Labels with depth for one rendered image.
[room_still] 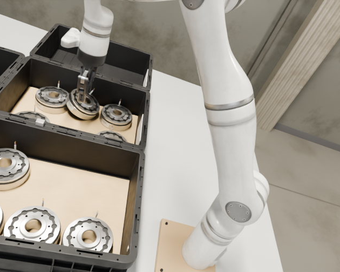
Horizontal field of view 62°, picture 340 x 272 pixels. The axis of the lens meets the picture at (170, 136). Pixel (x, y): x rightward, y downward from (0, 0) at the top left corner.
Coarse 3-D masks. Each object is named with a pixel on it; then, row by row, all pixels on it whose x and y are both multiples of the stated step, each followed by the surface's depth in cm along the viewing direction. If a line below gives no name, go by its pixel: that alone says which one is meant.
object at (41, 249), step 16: (32, 128) 67; (48, 128) 68; (96, 144) 70; (112, 144) 71; (144, 160) 71; (0, 240) 46; (16, 240) 47; (32, 240) 48; (48, 256) 48; (64, 256) 48; (80, 256) 48; (96, 256) 49; (112, 256) 50; (128, 256) 51
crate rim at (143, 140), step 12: (24, 60) 85; (36, 60) 88; (48, 60) 89; (12, 72) 79; (120, 84) 93; (144, 108) 88; (24, 120) 67; (144, 120) 83; (72, 132) 69; (84, 132) 71; (144, 132) 81; (120, 144) 72; (132, 144) 74; (144, 144) 75
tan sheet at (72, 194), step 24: (48, 168) 71; (72, 168) 74; (0, 192) 62; (24, 192) 64; (48, 192) 66; (72, 192) 69; (96, 192) 71; (120, 192) 73; (72, 216) 64; (120, 216) 68; (120, 240) 64
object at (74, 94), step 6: (72, 90) 88; (72, 96) 86; (90, 96) 93; (72, 102) 85; (78, 102) 86; (96, 102) 93; (78, 108) 85; (84, 108) 87; (90, 108) 88; (96, 108) 91
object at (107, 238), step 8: (88, 216) 62; (72, 224) 59; (80, 224) 60; (88, 224) 60; (96, 224) 61; (104, 224) 62; (64, 232) 57; (72, 232) 58; (104, 232) 60; (64, 240) 56; (72, 240) 57; (104, 240) 59; (112, 240) 60; (96, 248) 57; (104, 248) 58
